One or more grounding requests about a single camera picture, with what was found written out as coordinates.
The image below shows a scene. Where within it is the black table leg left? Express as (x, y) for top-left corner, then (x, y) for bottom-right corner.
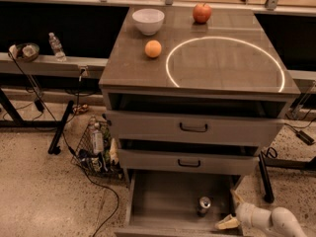
(48, 101), (74, 155)

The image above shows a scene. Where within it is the black floor cable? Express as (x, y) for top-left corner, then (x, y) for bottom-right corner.
(7, 51), (120, 237)

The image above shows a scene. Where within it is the white bowl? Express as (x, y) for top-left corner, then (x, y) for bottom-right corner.
(132, 9), (165, 36)

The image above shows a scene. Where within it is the wire basket with bottles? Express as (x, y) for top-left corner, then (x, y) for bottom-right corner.
(73, 116), (123, 179)

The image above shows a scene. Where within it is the clear water bottle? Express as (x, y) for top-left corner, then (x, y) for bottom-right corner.
(48, 33), (66, 62)

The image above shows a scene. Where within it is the black table leg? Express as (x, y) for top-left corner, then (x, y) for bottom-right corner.
(48, 101), (74, 155)
(259, 154), (275, 203)

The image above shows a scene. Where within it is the orange fruit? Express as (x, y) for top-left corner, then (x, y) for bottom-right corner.
(145, 40), (162, 58)

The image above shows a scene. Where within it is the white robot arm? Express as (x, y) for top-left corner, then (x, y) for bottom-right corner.
(215, 190), (307, 237)

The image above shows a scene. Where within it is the black table leg right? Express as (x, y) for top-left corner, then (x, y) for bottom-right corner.
(259, 154), (275, 203)

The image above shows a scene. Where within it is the open bottom drawer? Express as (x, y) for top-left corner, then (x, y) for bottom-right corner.
(115, 170), (243, 237)

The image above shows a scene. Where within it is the red apple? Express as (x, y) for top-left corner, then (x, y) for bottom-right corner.
(193, 3), (212, 24)

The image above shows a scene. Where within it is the grey drawer cabinet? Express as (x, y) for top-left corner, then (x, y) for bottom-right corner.
(98, 5), (302, 183)

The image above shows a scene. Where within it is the middle drawer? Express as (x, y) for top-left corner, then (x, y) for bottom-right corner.
(118, 149), (259, 176)

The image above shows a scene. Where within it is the redbull can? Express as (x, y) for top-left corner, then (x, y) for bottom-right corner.
(197, 197), (211, 217)

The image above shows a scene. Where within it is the small bowl with items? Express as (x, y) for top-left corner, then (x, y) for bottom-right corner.
(8, 42), (40, 62)

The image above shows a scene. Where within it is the black power adapter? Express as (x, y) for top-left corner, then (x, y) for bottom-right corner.
(293, 128), (315, 145)

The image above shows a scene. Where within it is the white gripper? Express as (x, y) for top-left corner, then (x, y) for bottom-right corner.
(215, 190), (272, 230)

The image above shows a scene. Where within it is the top drawer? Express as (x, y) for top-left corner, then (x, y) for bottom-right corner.
(106, 111), (283, 146)

